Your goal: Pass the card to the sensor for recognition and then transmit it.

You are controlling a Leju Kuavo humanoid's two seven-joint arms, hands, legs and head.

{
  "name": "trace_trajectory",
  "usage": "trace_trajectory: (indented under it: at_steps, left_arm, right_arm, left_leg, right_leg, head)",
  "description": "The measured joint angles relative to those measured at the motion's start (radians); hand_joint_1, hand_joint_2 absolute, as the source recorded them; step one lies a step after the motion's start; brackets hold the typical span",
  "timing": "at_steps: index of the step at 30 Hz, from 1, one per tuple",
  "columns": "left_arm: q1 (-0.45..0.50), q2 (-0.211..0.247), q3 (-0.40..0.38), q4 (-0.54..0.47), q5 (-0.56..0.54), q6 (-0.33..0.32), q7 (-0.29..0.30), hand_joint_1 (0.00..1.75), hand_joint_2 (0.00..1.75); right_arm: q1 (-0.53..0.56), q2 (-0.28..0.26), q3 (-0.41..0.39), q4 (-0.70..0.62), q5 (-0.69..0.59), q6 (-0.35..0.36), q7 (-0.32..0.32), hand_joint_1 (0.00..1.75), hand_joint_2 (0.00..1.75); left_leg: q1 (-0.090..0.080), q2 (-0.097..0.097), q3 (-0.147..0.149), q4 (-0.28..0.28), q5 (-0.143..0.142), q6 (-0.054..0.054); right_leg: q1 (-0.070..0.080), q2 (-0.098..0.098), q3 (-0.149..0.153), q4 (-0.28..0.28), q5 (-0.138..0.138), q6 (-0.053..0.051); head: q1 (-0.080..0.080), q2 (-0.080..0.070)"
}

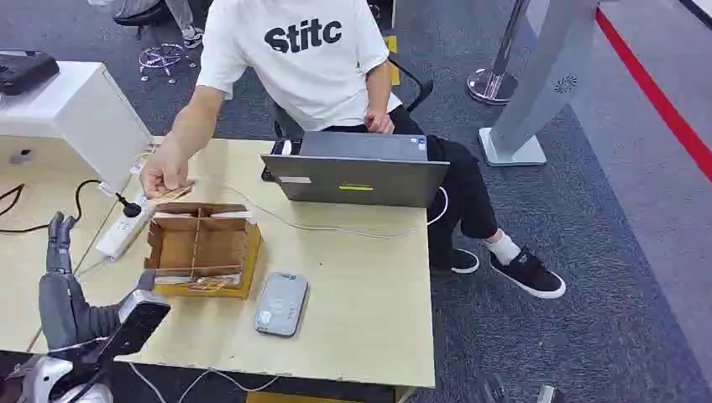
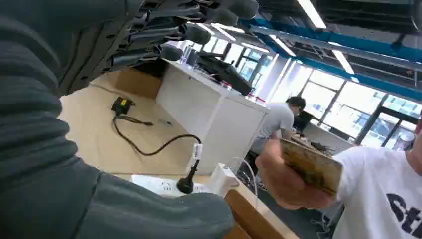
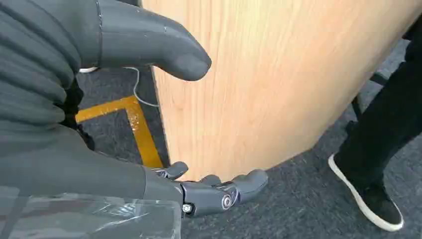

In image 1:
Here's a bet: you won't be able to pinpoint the grey card reader device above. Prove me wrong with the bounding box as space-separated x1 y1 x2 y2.
254 271 309 338

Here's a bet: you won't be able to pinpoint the person's left hand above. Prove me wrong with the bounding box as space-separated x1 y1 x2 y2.
364 109 396 136

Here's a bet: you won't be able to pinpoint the person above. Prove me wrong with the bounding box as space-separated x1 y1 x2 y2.
139 0 568 301
86 0 205 50

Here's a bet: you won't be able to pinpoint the person's right hand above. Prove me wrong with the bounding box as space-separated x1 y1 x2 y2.
139 139 194 200

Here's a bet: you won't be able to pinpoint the black plug with cable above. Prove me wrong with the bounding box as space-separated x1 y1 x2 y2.
0 178 144 235

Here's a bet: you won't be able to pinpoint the cards in wooden box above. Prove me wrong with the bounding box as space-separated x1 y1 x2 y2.
154 271 243 292

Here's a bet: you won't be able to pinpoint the white power strip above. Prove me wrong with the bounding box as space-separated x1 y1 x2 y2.
95 199 155 262

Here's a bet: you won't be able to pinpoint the white cabinet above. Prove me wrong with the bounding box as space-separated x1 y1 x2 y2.
0 60 152 194

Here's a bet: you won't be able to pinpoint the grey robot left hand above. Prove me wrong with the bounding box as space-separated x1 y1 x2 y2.
38 211 158 353

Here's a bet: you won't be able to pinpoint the thin white cable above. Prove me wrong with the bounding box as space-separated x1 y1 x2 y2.
221 185 449 241

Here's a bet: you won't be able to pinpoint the grey floor stand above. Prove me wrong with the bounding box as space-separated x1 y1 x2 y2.
477 0 603 168

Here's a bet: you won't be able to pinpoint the wooden card box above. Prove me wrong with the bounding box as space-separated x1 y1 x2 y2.
144 202 263 301

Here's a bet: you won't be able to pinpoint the white cable under desk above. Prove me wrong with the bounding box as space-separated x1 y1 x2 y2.
126 362 280 403

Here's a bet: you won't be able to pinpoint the grey laptop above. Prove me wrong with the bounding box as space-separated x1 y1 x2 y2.
260 130 451 209

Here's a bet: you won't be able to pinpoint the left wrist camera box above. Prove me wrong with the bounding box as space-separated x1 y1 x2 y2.
98 288 172 369

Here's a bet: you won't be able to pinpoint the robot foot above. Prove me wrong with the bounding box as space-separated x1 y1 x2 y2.
481 375 564 403

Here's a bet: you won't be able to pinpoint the black bag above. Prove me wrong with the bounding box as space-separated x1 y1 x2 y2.
0 50 61 97

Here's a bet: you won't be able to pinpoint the yellow sign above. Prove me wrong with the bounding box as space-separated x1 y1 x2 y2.
382 34 401 88

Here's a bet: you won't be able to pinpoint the red floor tape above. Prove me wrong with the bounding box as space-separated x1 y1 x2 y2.
594 8 712 186

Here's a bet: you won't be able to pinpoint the chrome chair base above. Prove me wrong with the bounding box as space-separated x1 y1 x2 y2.
138 42 199 86

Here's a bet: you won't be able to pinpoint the stack of cards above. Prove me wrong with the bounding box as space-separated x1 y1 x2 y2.
149 182 196 205

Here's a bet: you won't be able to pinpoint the chrome stanchion post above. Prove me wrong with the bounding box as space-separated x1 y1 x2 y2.
466 0 531 106

